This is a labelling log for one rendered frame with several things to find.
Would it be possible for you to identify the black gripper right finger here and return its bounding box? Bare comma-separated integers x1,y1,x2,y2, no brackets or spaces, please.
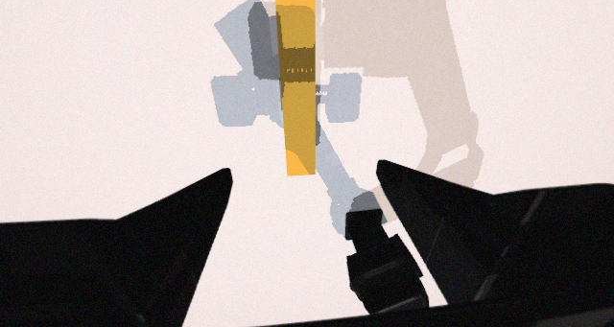
376,159,614,304

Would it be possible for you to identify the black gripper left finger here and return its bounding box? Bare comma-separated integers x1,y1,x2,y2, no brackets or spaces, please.
0,168,233,327

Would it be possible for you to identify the yellow bar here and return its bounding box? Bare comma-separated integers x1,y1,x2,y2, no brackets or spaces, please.
275,0,316,176

